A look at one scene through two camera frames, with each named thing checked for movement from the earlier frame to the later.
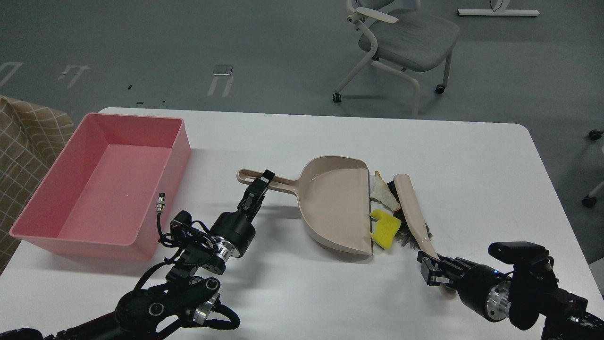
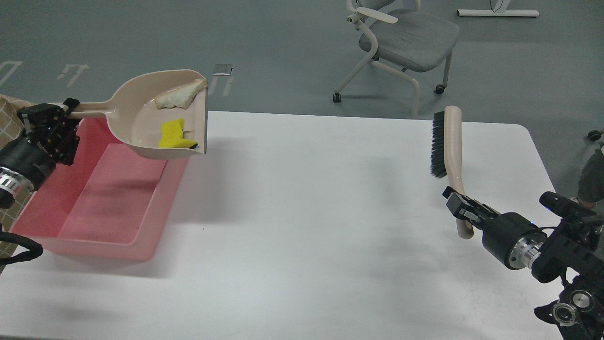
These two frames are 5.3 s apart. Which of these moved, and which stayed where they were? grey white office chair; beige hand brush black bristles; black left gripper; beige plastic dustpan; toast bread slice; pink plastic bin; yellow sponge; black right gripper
Moved: beige hand brush black bristles; toast bread slice; black right gripper; beige plastic dustpan; yellow sponge; black left gripper
Stayed: pink plastic bin; grey white office chair
